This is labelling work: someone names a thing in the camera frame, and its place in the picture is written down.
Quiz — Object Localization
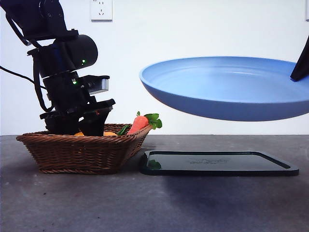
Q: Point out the brown wicker basket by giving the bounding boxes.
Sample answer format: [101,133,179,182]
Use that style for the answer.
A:
[16,123,153,175]

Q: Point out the dark green vegetable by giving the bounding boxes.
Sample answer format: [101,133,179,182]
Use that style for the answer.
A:
[116,124,131,136]

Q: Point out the blue round plate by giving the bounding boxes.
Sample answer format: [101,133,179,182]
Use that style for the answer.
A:
[139,56,309,122]

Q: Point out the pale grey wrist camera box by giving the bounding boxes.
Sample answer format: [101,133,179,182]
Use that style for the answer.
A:
[82,75,111,95]

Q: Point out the white wall power socket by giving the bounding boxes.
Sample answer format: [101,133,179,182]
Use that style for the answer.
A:
[91,0,113,23]

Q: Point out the yellow corn cob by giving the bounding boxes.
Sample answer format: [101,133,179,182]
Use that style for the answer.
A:
[73,130,117,137]

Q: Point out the black cable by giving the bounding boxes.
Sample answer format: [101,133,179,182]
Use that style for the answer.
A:
[32,57,56,113]
[0,65,47,89]

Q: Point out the orange toy carrot green leaves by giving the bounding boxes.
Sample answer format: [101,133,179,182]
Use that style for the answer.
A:
[126,111,163,135]

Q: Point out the black rectangular tray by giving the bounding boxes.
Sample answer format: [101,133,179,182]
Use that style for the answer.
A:
[139,150,300,177]

